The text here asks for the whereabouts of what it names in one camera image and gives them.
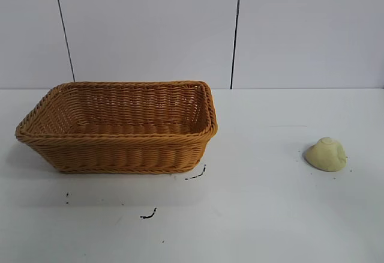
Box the pale yellow egg yolk pastry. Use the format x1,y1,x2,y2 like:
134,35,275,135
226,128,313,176
305,136,348,173

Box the woven wicker rectangular basket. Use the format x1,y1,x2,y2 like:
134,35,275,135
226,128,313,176
15,80,219,175

